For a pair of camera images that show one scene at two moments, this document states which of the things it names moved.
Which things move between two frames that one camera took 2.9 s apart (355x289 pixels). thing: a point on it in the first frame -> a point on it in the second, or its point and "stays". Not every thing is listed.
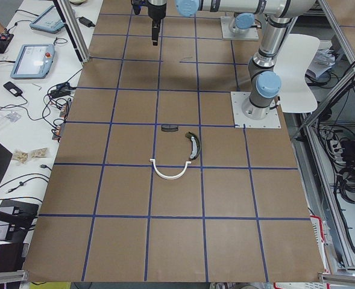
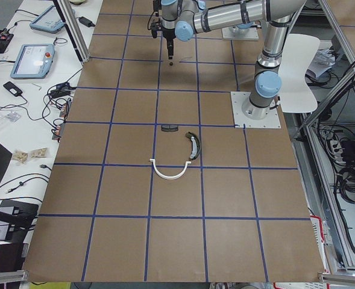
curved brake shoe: (196, 145) stays
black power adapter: (85, 21) stays
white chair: (295, 96) stays
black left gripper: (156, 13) -> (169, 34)
